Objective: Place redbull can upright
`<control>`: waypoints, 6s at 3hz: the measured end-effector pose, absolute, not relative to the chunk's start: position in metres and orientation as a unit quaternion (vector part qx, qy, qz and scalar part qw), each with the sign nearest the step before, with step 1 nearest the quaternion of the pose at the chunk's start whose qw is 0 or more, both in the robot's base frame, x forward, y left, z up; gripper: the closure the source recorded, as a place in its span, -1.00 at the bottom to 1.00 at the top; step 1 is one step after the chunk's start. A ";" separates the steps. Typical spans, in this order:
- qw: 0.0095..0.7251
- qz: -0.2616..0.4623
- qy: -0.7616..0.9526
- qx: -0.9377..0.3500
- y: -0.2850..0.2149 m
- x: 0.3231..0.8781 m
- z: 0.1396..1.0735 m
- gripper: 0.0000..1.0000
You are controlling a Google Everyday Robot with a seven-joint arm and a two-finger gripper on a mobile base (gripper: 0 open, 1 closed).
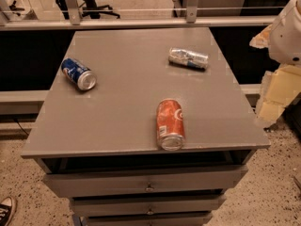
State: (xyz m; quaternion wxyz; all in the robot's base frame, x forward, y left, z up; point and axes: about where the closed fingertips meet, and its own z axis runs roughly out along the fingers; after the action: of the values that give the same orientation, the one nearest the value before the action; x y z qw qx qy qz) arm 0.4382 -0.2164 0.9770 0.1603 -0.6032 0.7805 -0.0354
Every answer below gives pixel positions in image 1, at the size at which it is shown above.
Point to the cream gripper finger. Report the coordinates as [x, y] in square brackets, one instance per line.
[278, 90]
[262, 39]

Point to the silver blue redbull can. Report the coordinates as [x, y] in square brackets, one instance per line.
[188, 58]

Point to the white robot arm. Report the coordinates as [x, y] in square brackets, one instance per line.
[282, 38]

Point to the orange soda can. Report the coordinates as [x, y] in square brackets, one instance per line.
[169, 125]

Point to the blue pepsi can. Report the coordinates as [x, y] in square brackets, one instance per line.
[83, 77]

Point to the top grey drawer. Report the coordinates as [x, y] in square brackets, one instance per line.
[144, 181]

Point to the grey drawer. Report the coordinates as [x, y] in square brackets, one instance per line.
[181, 219]
[144, 181]
[147, 205]

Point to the middle grey drawer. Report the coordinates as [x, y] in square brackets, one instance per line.
[147, 205]

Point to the bottom grey drawer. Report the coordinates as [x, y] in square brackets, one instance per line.
[181, 219]

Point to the grey drawer cabinet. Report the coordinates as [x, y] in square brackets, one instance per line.
[113, 126]

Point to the black white sneaker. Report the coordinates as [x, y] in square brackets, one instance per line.
[7, 210]

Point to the grey metal railing frame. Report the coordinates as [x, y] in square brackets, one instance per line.
[46, 15]

